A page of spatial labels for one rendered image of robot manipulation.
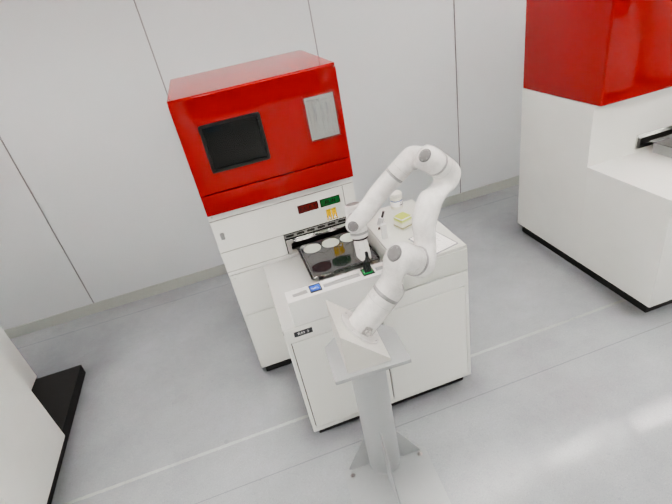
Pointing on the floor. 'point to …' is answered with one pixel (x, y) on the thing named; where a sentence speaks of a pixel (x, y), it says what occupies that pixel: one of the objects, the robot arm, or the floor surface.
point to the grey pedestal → (385, 437)
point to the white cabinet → (446, 294)
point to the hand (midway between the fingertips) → (367, 267)
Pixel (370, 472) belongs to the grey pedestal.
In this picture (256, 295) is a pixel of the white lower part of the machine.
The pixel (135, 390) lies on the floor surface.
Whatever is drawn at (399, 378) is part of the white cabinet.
